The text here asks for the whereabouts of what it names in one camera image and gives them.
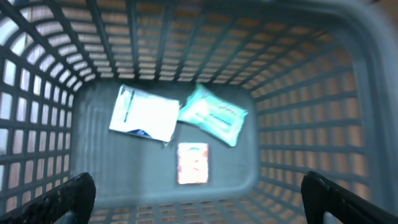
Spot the teal wet wipes pack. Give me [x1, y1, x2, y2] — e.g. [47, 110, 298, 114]
[178, 83, 248, 147]

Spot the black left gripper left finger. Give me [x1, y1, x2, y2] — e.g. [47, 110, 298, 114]
[1, 172, 96, 224]

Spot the small red tissue pack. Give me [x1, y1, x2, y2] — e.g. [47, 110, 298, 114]
[177, 142, 209, 185]

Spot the white cardboard box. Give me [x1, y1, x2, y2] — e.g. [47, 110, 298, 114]
[109, 85, 180, 142]

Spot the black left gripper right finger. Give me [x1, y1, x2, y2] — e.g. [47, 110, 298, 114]
[301, 171, 397, 224]

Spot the grey plastic basket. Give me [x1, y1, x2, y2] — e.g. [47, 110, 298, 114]
[1, 1, 397, 223]

